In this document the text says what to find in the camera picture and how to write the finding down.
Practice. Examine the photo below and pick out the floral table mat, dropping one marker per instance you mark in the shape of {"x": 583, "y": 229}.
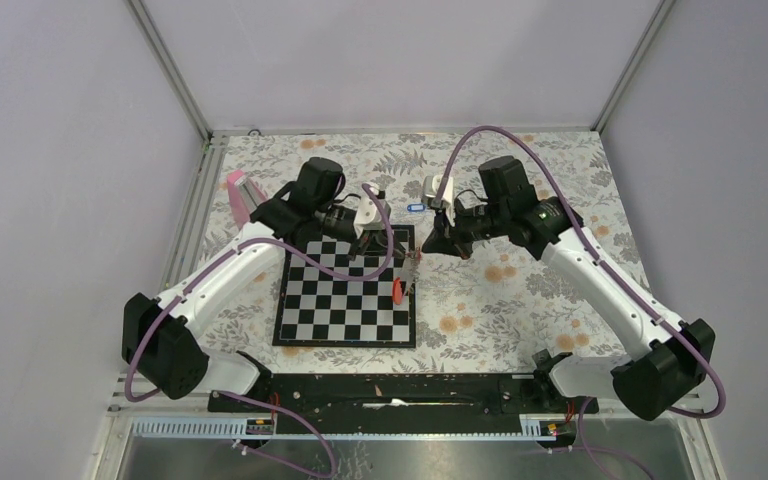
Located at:
{"x": 490, "y": 313}

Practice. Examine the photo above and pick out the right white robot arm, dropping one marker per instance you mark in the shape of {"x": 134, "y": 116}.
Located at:
{"x": 664, "y": 356}

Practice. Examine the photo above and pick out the pink metronome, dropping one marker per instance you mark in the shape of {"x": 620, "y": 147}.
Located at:
{"x": 244, "y": 197}

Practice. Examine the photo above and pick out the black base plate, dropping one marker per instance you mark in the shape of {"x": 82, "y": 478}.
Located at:
{"x": 416, "y": 404}

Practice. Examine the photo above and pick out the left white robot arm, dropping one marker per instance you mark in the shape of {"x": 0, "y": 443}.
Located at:
{"x": 160, "y": 334}

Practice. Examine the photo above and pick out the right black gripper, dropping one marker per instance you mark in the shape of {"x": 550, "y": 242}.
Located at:
{"x": 439, "y": 242}

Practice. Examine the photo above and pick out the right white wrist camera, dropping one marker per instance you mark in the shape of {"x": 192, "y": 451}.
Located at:
{"x": 438, "y": 194}

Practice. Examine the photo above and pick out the keyring with red fob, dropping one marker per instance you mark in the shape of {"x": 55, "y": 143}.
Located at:
{"x": 403, "y": 281}

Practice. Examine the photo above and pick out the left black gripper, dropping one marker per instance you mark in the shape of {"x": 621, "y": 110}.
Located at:
{"x": 373, "y": 243}

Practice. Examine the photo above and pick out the black white chessboard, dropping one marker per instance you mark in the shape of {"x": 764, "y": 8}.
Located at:
{"x": 317, "y": 310}

